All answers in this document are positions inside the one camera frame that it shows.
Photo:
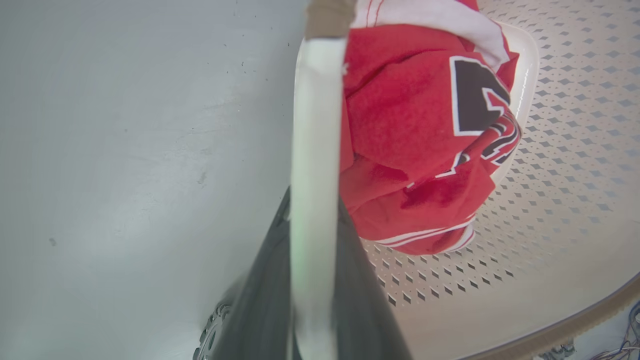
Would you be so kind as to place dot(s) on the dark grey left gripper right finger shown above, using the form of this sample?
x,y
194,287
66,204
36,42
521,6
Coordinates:
x,y
362,320

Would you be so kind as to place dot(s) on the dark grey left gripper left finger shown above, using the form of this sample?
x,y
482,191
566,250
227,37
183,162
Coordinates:
x,y
260,310

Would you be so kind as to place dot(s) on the white perforated laundry basket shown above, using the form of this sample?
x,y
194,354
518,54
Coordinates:
x,y
560,200

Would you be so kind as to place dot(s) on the grey toothed round part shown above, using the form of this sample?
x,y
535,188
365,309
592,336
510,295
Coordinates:
x,y
210,332

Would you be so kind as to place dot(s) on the red jersey with black number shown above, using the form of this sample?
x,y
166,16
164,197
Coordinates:
x,y
410,130

